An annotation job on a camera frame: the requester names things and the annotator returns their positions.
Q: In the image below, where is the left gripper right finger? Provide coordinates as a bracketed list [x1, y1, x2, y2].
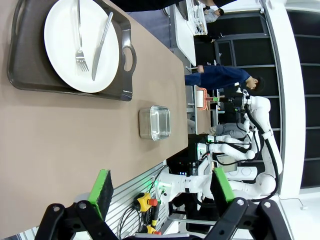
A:
[204, 167, 293, 240]

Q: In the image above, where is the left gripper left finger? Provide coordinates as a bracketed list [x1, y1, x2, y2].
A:
[34, 169, 120, 240]

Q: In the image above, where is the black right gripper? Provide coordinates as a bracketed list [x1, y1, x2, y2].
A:
[224, 91, 250, 108]

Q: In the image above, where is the silver table knife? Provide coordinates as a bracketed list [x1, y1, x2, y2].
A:
[91, 11, 114, 82]

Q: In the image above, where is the dark brown serving tray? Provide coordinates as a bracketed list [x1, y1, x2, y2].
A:
[6, 0, 138, 102]

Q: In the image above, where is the person in navy sweatshirt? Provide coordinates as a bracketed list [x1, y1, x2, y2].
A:
[184, 64, 265, 94]

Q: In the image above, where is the grey ribbed aluminium base panel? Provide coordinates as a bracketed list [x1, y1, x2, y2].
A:
[14, 161, 171, 240]

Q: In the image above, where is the white control box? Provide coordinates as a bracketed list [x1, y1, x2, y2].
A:
[215, 153, 258, 180]

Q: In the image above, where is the grey-haired person in grey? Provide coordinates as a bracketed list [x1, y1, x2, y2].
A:
[209, 123, 247, 140]

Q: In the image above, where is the brown lab table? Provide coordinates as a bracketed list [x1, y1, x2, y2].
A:
[186, 84, 221, 136]

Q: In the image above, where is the yellow emergency stop button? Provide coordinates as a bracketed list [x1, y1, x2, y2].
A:
[134, 191, 159, 213]

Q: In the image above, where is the white side table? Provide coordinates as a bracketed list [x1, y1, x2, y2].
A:
[173, 0, 197, 67]

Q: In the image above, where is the steel rectangular container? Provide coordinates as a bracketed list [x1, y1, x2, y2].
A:
[138, 105, 172, 142]

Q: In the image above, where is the seated person in grey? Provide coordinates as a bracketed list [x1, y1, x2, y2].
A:
[203, 7, 225, 25]

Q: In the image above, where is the person in black T-shirt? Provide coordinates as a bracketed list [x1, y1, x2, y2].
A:
[122, 0, 226, 13]

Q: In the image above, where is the white dinner plate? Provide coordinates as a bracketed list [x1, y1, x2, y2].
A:
[43, 0, 120, 94]

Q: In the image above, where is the silver fork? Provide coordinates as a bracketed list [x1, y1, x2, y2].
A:
[74, 0, 90, 73]

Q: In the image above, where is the black cable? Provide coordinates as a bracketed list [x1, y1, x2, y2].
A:
[119, 199, 151, 237]

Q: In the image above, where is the black right arm hose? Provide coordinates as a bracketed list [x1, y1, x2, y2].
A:
[243, 103, 282, 198]

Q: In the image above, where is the yellow red handheld switch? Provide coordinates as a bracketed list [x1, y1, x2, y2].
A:
[145, 224, 163, 236]

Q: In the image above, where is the white wire dish rack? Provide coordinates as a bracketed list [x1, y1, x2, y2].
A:
[186, 0, 208, 36]

